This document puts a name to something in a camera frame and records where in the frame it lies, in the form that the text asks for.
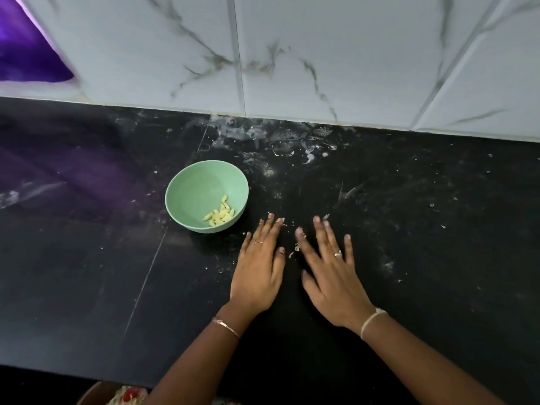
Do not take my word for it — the person's right hand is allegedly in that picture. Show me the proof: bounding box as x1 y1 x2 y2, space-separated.
292 215 379 333

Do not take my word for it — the person's left hand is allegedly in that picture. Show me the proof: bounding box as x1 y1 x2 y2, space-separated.
228 212 289 318

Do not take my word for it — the pile of peeled garlic cloves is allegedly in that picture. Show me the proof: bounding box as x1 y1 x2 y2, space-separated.
201 195 236 228

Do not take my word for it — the mint green bowl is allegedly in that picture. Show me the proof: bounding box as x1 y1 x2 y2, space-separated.
164 159 251 235

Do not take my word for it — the person's left forearm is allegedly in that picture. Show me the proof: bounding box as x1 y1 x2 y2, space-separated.
145 301 254 405

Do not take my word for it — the person's right forearm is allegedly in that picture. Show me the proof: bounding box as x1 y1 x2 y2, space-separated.
358 312 506 405

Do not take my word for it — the purple cloth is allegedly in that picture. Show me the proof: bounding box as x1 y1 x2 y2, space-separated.
0 0 76 84

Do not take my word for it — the silver right wrist bracelet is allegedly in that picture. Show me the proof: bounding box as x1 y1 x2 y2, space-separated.
359 307 389 341

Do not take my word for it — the silver wrist bracelet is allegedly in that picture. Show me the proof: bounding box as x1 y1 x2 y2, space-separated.
211 317 242 339
359 307 389 341

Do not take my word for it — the silver left wrist bracelet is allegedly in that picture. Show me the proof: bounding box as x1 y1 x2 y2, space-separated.
211 317 242 339

